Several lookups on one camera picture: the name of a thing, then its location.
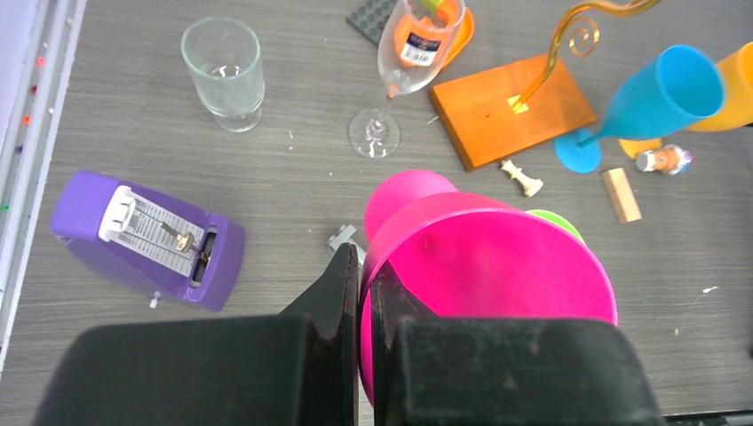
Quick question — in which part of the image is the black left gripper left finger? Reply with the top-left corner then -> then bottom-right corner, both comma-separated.
33,243 -> 359,425

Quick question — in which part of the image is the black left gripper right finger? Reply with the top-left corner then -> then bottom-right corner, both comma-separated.
370,278 -> 664,425

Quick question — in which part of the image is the pink plastic wine glass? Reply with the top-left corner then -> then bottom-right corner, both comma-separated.
359,170 -> 618,397

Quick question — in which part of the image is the green plastic wine glass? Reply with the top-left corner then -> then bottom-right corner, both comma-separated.
527,209 -> 585,243

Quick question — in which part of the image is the gold rack with wooden base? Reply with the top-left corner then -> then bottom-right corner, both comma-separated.
429,1 -> 656,171

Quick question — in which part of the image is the clear stemmed wine glass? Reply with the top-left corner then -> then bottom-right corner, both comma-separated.
346,0 -> 466,159

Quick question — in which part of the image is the blue plastic wine glass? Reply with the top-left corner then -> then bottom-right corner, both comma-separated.
552,44 -> 726,174

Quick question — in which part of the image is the yellow plastic wine glass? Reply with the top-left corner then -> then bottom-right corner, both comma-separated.
609,43 -> 752,159

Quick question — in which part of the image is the grey metal T-shaped part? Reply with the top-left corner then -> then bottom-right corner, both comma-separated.
327,225 -> 366,267

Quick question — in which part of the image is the white chess piece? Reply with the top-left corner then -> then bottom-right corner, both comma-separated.
500,160 -> 543,197

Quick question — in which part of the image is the small wooden block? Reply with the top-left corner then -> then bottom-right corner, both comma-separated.
601,168 -> 642,224

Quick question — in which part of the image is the clear glass tumbler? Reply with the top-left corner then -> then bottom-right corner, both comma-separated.
180,17 -> 265,133

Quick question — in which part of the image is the small colourful toy figure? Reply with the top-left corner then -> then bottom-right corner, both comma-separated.
635,145 -> 694,175

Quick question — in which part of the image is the orange plastic U-shaped toy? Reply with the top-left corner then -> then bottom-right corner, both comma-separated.
392,0 -> 474,70

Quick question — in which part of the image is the grey lego plate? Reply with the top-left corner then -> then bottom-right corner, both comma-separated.
345,0 -> 398,47

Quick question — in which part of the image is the green lego brick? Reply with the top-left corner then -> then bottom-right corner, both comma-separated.
420,0 -> 443,13

